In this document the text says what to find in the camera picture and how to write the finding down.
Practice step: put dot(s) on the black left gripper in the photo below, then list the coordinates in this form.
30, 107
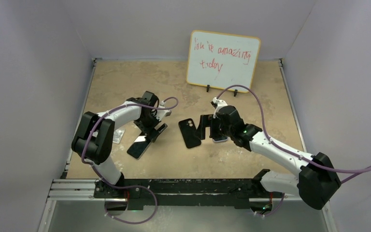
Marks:
156, 122

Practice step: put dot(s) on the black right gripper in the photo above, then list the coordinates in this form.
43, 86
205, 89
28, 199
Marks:
206, 121

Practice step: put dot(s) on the silver phone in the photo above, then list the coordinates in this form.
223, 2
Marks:
139, 146

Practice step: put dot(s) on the lavender phone case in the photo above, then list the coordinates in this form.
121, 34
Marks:
220, 139

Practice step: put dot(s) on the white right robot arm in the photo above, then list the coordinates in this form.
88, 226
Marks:
311, 177

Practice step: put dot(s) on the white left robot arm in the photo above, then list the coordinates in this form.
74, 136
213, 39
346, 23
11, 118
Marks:
93, 139

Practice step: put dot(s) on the small white card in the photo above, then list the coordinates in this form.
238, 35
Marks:
117, 136

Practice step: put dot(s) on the yellow framed whiteboard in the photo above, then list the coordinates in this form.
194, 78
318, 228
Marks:
221, 60

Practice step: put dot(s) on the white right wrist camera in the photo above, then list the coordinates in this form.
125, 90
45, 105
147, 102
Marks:
217, 104

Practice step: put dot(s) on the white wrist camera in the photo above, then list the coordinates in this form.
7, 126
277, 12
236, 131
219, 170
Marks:
217, 104
160, 114

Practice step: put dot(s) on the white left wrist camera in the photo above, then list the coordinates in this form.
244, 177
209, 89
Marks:
160, 114

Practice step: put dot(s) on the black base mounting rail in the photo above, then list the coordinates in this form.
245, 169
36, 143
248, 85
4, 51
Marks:
243, 193

